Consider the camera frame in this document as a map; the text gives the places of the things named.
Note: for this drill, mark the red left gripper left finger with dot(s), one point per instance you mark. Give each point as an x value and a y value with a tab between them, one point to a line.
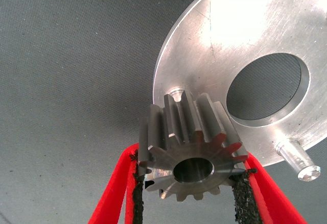
115	188

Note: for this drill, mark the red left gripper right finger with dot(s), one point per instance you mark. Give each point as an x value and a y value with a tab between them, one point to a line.
265	203

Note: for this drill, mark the small steel planetary gear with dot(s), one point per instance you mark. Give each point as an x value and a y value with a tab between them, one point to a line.
158	165

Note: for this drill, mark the round metal carrier plate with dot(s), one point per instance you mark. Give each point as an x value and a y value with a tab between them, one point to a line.
204	55

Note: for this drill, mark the dark grey table cloth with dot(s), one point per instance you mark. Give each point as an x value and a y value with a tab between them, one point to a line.
64	55

